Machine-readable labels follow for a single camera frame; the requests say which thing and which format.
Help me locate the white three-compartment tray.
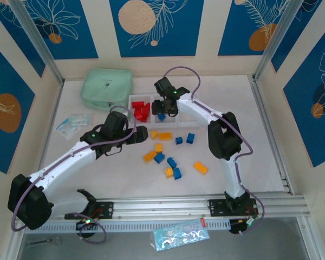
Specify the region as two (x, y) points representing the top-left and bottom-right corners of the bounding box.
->
(128, 93), (202, 128)

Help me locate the small clear plastic item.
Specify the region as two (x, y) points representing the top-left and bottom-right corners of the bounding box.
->
(27, 236), (63, 249)

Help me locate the aluminium frame post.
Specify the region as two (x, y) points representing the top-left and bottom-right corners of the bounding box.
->
(255, 0), (307, 80)
(8, 0), (65, 84)

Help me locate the controller board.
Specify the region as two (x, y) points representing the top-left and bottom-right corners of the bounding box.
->
(229, 216), (257, 235)
(75, 216), (97, 231)

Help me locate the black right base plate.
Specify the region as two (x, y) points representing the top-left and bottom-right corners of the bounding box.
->
(207, 199), (259, 217)

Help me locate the holographic cartoon bag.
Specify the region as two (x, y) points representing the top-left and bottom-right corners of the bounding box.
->
(149, 217), (211, 252)

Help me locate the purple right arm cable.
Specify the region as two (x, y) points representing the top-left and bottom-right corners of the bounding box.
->
(164, 66), (265, 235)

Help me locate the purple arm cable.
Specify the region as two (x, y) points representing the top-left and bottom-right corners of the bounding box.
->
(11, 105), (138, 244)
(164, 66), (265, 235)

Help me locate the grey slotted cable duct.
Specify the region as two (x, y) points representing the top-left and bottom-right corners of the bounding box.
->
(24, 218), (231, 233)

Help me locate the blue and white packet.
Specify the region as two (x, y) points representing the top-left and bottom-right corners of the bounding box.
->
(56, 118), (81, 140)

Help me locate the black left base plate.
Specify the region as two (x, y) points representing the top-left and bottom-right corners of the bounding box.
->
(64, 200), (114, 220)

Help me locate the right controller board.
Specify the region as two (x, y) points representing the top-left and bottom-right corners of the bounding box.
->
(229, 216), (257, 235)

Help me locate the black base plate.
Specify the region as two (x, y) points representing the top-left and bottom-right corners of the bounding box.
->
(207, 199), (259, 217)
(64, 200), (114, 220)

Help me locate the clear plastic packet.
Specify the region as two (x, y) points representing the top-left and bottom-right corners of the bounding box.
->
(70, 113), (95, 127)

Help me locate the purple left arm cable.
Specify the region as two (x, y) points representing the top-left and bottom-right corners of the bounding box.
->
(11, 105), (138, 244)

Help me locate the left controller board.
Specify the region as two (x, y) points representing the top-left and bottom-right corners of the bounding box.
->
(75, 216), (97, 231)

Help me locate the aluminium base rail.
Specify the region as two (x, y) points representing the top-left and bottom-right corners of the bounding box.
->
(12, 191), (309, 224)

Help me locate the mint green zip pouch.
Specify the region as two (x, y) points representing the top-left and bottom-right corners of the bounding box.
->
(80, 68), (133, 111)

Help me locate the aluminium side rail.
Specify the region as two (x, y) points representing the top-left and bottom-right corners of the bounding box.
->
(28, 81), (65, 190)
(250, 75), (295, 195)

